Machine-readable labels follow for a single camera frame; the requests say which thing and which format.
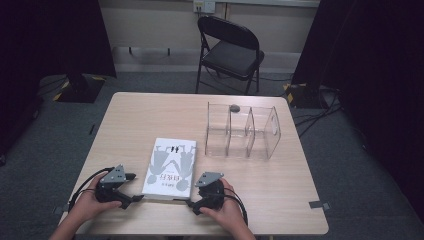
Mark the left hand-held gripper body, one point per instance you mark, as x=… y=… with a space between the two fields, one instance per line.
x=113 y=176

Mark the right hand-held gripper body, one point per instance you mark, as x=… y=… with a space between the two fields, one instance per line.
x=210 y=190

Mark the white book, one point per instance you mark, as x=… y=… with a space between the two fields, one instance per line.
x=170 y=170

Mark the clear acrylic divided organizer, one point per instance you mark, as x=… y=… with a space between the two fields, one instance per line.
x=240 y=133

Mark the person's right hand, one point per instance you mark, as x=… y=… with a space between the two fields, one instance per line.
x=230 y=210

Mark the person's left hand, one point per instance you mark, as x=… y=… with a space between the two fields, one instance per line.
x=86 y=206

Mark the small black floor marker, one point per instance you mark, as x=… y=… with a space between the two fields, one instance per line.
x=92 y=129

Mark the grey tape piece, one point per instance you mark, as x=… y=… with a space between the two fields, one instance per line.
x=319 y=205
x=60 y=210

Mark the small grey round object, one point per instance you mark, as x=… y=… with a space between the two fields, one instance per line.
x=234 y=108

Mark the black stand base yellow tape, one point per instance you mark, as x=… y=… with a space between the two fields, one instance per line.
x=305 y=95
x=80 y=90

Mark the black folding chair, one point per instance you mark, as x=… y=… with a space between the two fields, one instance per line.
x=233 y=56

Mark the black curtain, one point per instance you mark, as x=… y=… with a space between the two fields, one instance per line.
x=373 y=83
x=50 y=36

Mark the grey wall skirting rail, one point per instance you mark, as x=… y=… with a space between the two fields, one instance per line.
x=150 y=60

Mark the white wall socket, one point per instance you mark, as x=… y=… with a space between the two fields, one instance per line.
x=204 y=6

